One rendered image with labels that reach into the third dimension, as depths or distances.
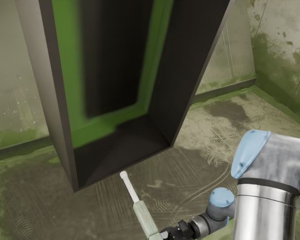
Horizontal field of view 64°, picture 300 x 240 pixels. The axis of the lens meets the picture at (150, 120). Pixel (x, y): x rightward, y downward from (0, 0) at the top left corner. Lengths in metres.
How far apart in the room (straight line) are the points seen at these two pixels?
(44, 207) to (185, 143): 1.16
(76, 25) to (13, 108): 1.12
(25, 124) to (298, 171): 1.80
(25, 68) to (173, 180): 1.36
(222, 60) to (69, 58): 1.87
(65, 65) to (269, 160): 0.88
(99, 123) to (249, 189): 1.11
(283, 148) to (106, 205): 1.33
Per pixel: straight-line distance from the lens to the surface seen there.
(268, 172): 0.53
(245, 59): 2.91
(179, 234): 1.11
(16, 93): 2.02
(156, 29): 1.25
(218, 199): 1.07
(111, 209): 1.69
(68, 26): 1.03
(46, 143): 2.07
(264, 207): 0.52
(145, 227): 1.05
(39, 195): 1.84
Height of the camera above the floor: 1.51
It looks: 40 degrees down
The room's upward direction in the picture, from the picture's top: 4 degrees clockwise
